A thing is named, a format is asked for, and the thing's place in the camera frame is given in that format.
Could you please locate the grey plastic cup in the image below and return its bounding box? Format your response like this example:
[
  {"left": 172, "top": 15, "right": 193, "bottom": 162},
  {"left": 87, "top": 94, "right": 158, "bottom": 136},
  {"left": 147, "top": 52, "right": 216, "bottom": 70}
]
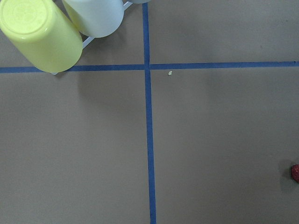
[{"left": 128, "top": 0, "right": 151, "bottom": 4}]

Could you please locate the red strawberry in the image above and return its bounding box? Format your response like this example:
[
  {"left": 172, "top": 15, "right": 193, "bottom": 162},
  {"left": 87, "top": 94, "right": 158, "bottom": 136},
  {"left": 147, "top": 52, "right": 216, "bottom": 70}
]
[{"left": 290, "top": 164, "right": 299, "bottom": 183}]

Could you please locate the yellow plastic cup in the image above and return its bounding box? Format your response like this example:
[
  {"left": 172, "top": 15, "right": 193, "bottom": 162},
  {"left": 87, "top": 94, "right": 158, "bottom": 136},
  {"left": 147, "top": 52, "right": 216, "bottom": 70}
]
[{"left": 0, "top": 0, "right": 83, "bottom": 73}]

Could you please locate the white plastic cup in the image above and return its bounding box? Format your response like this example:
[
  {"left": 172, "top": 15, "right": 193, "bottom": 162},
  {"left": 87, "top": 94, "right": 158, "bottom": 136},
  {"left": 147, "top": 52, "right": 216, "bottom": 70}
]
[{"left": 62, "top": 0, "right": 125, "bottom": 39}]

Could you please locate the white wire cup rack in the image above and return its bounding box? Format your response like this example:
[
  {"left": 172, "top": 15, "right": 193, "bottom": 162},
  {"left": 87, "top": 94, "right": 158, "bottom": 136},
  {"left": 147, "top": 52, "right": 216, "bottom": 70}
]
[{"left": 51, "top": 1, "right": 134, "bottom": 76}]

